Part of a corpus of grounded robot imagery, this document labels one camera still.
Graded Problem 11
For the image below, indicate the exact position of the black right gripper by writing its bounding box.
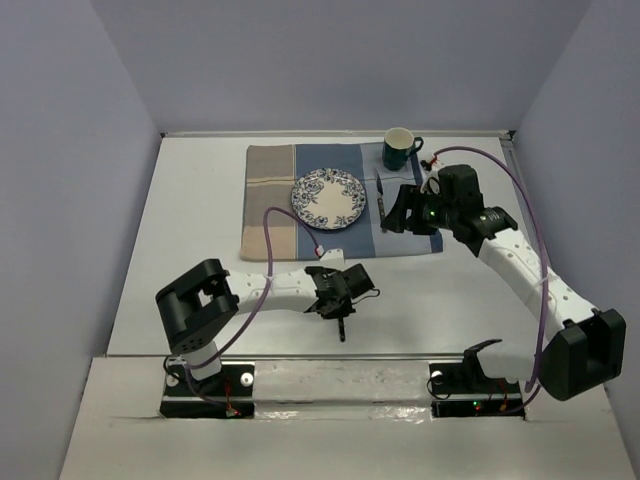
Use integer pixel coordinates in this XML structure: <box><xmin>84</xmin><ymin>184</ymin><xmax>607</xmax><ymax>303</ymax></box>
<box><xmin>379</xmin><ymin>184</ymin><xmax>458</xmax><ymax>236</ymax></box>

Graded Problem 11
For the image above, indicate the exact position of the steel fork patterned handle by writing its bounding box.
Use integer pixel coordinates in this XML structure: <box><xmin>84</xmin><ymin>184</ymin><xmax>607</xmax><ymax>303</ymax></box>
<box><xmin>338</xmin><ymin>318</ymin><xmax>346</xmax><ymax>343</ymax></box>

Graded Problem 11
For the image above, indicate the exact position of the steel knife patterned handle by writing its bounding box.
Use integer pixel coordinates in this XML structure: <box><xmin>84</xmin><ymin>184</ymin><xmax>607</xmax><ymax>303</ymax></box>
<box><xmin>374</xmin><ymin>168</ymin><xmax>387</xmax><ymax>233</ymax></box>

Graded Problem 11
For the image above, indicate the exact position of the teal mug white inside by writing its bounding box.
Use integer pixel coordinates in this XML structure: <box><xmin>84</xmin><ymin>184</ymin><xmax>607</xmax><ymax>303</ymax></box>
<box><xmin>382</xmin><ymin>127</ymin><xmax>424</xmax><ymax>171</ymax></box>

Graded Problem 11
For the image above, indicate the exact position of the blue floral ceramic plate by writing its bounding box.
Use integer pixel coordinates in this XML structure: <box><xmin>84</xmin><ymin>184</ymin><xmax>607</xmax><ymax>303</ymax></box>
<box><xmin>290</xmin><ymin>168</ymin><xmax>367</xmax><ymax>231</ymax></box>

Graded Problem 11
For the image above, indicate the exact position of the blue beige checked cloth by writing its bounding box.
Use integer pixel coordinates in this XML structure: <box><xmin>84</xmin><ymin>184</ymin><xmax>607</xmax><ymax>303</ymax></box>
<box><xmin>239</xmin><ymin>143</ymin><xmax>444</xmax><ymax>261</ymax></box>

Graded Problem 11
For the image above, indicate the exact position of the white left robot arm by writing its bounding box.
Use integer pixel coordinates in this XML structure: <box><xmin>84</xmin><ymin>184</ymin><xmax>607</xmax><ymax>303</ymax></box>
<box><xmin>155</xmin><ymin>259</ymin><xmax>379</xmax><ymax>395</ymax></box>

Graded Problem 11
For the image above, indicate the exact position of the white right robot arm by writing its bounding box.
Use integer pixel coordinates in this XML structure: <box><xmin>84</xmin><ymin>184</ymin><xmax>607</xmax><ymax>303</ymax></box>
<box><xmin>382</xmin><ymin>165</ymin><xmax>626</xmax><ymax>401</ymax></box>

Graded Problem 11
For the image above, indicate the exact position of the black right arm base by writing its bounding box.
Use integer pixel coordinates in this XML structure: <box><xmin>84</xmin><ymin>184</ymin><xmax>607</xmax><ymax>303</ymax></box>
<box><xmin>426</xmin><ymin>362</ymin><xmax>525</xmax><ymax>419</ymax></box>

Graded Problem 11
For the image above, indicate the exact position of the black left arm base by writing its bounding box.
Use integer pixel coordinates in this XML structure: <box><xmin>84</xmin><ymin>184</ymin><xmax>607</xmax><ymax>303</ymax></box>
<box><xmin>159</xmin><ymin>357</ymin><xmax>255</xmax><ymax>420</ymax></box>

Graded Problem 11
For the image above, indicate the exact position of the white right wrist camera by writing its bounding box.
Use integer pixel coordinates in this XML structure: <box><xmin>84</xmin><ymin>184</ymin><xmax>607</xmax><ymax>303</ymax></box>
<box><xmin>420</xmin><ymin>156</ymin><xmax>443</xmax><ymax>195</ymax></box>

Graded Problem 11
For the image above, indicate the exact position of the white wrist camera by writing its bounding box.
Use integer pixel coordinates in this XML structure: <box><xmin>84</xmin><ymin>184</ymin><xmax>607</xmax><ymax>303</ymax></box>
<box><xmin>420</xmin><ymin>156</ymin><xmax>443</xmax><ymax>195</ymax></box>
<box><xmin>316</xmin><ymin>246</ymin><xmax>345</xmax><ymax>270</ymax></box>

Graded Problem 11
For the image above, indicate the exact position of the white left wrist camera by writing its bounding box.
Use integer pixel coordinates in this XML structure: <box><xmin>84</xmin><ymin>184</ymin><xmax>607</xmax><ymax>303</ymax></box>
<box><xmin>316</xmin><ymin>246</ymin><xmax>345</xmax><ymax>270</ymax></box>

